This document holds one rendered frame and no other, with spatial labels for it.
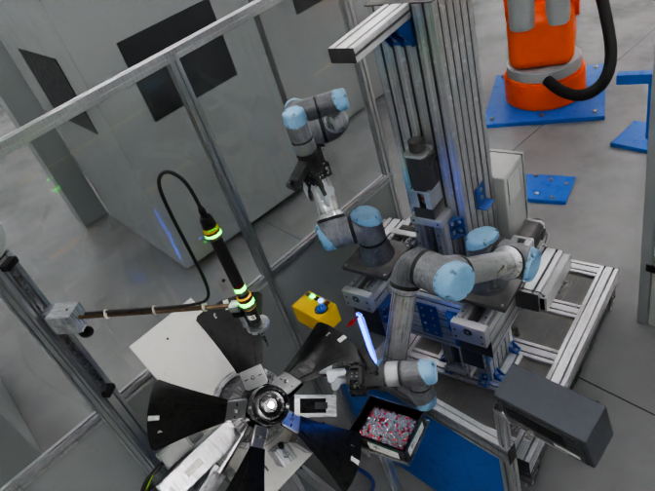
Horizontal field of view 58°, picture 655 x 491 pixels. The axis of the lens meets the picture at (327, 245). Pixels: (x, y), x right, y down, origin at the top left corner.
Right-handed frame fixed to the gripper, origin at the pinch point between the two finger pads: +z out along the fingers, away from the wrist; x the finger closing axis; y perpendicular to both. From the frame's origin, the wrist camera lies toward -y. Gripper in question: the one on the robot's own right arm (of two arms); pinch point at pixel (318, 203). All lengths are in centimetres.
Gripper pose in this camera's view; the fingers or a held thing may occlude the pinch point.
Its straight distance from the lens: 210.7
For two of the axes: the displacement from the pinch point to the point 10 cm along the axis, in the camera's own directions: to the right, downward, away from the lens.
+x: -6.8, -2.9, 6.7
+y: 6.8, -5.8, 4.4
